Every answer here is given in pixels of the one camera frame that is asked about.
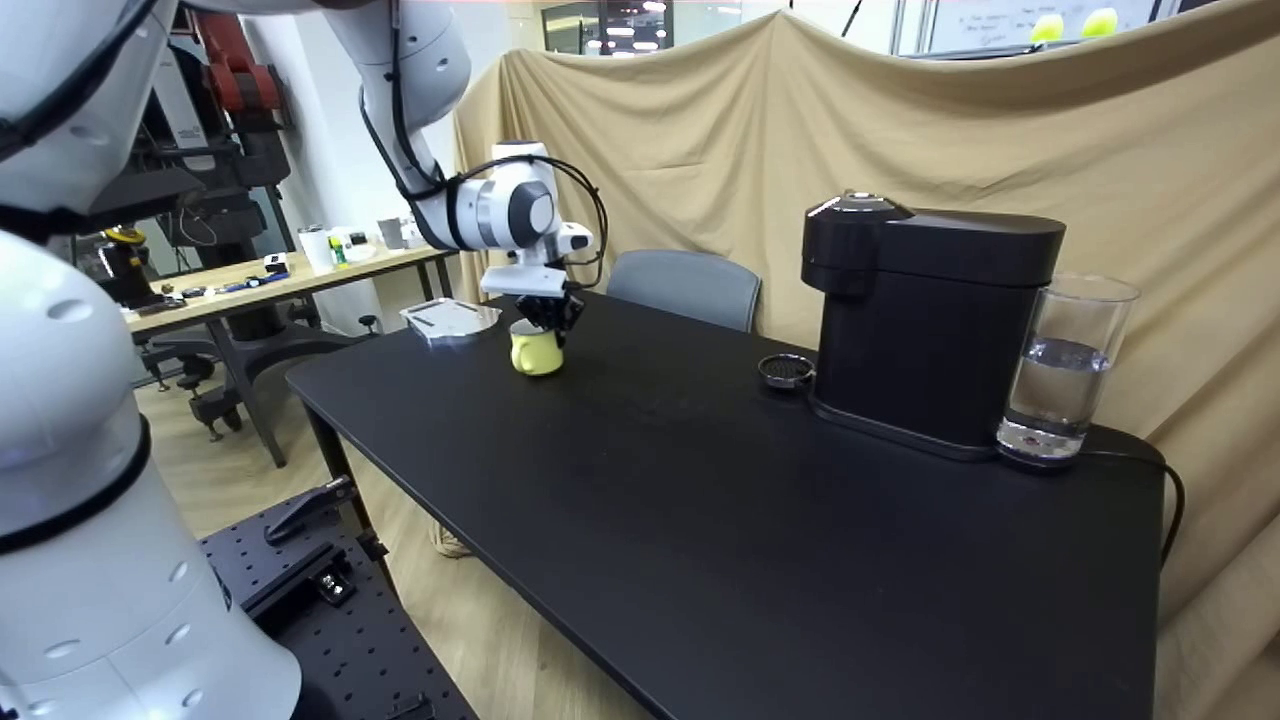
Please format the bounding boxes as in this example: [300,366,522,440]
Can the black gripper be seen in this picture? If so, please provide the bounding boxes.
[479,263,583,361]

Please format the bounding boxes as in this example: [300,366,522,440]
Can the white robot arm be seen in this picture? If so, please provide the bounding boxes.
[0,0,580,720]

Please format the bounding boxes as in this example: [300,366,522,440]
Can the white paper stack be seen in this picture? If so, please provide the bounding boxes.
[402,295,498,349]

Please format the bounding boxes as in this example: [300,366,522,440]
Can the grey chair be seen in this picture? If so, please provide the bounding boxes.
[603,246,761,332]

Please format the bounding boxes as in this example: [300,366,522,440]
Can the small black round dish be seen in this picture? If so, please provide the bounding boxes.
[761,353,814,393]

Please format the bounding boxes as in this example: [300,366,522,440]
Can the black office chair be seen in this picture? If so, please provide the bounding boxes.
[135,306,343,458]

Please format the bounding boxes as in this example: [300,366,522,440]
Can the wooden side table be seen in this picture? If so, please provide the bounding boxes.
[120,243,453,471]

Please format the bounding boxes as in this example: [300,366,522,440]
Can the red and black robot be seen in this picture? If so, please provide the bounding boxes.
[88,9,287,306]

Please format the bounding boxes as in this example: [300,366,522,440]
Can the black coffee machine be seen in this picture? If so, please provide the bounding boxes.
[799,190,1062,458]

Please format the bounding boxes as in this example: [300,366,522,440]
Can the clear water tank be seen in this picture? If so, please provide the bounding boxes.
[994,275,1134,469]

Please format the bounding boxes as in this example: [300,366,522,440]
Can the beige backdrop cloth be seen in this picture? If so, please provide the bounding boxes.
[453,0,1280,720]

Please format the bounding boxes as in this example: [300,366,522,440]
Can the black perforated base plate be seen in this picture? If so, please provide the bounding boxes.
[203,479,474,720]

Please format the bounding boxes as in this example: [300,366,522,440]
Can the black power cable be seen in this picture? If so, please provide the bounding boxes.
[1080,435,1190,576]

